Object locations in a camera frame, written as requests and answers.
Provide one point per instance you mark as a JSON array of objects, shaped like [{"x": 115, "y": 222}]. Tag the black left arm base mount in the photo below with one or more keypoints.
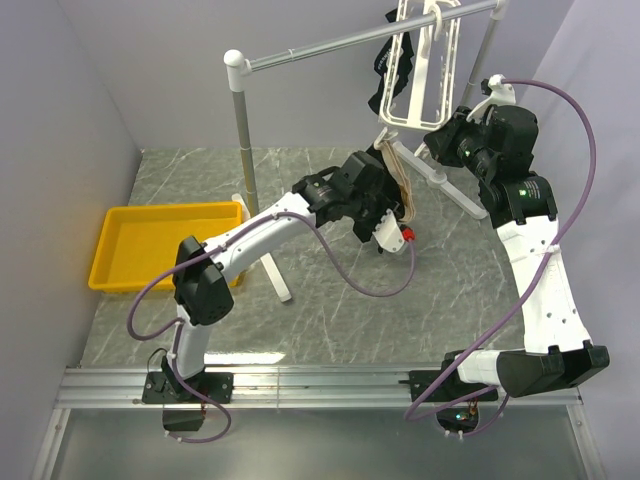
[{"x": 163, "y": 388}]

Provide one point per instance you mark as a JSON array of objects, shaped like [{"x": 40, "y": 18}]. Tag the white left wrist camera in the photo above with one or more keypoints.
[{"x": 388, "y": 235}]

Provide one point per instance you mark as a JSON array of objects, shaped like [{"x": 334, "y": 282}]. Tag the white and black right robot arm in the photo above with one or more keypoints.
[{"x": 558, "y": 352}]

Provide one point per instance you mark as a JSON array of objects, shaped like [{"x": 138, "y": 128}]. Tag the black underwear with beige waistband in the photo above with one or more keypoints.
[{"x": 400, "y": 185}]

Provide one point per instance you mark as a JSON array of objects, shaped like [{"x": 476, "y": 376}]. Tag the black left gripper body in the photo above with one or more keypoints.
[{"x": 367, "y": 207}]

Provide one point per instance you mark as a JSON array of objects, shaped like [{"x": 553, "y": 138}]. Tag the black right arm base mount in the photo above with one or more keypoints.
[{"x": 452, "y": 388}]

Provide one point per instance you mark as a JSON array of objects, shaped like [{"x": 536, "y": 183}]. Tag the aluminium rail frame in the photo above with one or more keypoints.
[{"x": 316, "y": 381}]

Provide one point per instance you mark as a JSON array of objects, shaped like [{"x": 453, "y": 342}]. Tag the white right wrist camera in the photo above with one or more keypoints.
[{"x": 498, "y": 92}]

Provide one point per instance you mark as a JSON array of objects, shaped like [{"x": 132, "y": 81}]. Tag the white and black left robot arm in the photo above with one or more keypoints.
[{"x": 202, "y": 290}]

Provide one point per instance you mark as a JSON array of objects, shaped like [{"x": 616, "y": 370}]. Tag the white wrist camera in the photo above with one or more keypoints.
[
  {"x": 388, "y": 235},
  {"x": 498, "y": 92}
]

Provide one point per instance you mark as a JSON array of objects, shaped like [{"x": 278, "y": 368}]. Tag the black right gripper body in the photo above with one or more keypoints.
[{"x": 470, "y": 142}]

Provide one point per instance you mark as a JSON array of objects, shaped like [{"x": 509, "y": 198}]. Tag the yellow plastic tray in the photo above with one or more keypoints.
[{"x": 138, "y": 243}]

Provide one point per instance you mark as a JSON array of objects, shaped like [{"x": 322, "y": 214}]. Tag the white clip hanger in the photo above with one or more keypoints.
[{"x": 417, "y": 70}]

